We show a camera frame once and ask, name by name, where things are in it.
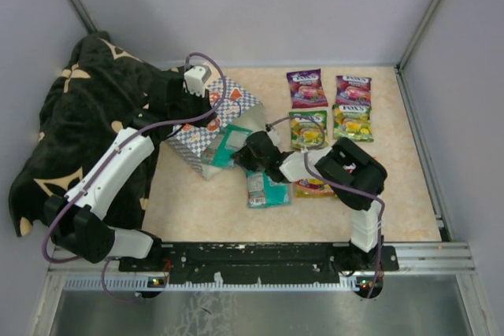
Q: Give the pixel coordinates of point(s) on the black floral blanket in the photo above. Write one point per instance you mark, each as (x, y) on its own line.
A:
(86, 106)

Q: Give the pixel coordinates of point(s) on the purple snack packet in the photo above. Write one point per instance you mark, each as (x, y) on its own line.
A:
(306, 89)
(353, 90)

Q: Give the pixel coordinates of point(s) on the green Fox's candy packet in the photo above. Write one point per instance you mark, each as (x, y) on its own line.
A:
(308, 129)

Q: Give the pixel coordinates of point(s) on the blue checkered paper bag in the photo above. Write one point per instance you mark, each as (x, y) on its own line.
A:
(240, 108)

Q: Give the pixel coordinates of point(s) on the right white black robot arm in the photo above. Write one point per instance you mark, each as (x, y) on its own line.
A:
(292, 166)

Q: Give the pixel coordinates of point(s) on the teal snack packet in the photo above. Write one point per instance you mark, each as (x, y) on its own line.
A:
(228, 141)
(263, 192)

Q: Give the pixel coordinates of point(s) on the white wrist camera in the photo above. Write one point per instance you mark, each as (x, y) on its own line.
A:
(274, 135)
(195, 80)

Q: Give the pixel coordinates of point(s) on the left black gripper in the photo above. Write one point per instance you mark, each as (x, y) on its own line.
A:
(204, 103)

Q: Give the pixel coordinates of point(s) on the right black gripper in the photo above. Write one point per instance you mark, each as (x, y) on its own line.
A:
(241, 157)

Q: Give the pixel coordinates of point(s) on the aluminium frame rail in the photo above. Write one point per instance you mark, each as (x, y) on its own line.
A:
(422, 257)

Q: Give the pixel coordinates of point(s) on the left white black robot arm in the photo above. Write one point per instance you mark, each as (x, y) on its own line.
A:
(77, 220)

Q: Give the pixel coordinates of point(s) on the orange snack packet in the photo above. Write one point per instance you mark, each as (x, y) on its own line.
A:
(313, 188)
(359, 182)

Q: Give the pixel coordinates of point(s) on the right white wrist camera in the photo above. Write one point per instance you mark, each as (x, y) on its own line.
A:
(274, 135)

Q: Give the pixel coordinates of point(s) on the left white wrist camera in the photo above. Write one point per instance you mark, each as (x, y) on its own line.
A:
(195, 80)

